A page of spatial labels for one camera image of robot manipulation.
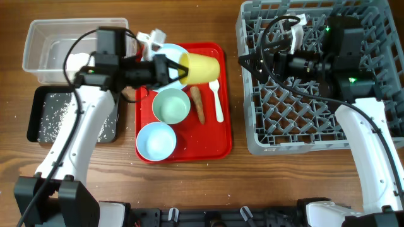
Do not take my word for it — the yellow plastic cup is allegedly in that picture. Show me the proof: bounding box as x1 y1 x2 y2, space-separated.
179 53 220 85

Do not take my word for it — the light blue plate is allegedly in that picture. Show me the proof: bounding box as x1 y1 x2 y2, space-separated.
154 44 187 93

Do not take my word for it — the clear plastic bin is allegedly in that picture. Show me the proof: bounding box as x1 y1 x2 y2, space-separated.
22 18 129 84

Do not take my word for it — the light blue bowl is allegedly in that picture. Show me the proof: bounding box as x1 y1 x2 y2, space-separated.
136 122 177 162

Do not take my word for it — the white napkin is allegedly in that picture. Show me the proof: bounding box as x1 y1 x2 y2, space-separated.
66 53 94 71

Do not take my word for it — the white plastic spoon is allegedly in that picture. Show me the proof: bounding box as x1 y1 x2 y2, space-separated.
209 79 224 122

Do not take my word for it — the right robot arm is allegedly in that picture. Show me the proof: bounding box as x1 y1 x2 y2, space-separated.
239 16 403 226

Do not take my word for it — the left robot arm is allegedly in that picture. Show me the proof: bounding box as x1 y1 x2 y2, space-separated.
14 26 190 226

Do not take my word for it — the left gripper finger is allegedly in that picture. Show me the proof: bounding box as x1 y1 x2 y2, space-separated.
167 73 189 88
166 57 189 71

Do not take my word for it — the red serving tray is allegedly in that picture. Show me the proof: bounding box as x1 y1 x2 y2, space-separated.
134 42 233 164

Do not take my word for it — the green bowl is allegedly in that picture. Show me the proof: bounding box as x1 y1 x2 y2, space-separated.
152 88 191 125

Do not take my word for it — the white rice pile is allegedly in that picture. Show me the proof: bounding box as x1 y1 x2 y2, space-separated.
33 93 119 143

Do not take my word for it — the orange carrot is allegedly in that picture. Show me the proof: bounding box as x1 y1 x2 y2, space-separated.
190 86 205 124

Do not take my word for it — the grey dishwasher rack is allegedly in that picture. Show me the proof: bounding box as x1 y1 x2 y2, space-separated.
235 1 403 155

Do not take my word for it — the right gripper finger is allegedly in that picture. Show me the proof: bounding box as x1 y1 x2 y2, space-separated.
239 54 268 84
261 39 292 50

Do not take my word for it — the black plastic tray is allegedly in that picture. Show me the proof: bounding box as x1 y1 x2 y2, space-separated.
27 85 121 144

